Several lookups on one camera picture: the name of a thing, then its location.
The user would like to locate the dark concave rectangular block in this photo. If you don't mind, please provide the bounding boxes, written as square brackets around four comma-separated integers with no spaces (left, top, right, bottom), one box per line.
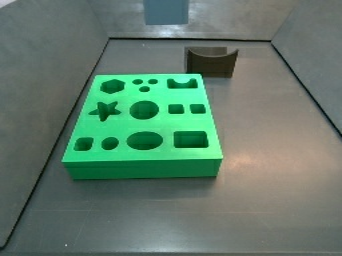
[184,47,239,78]

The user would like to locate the green shape sorter board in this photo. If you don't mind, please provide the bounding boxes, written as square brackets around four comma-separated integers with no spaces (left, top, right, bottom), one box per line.
[61,74,223,180]

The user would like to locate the blue-grey panel at back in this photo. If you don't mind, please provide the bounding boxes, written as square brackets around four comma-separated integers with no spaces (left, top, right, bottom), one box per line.
[143,0,190,25]

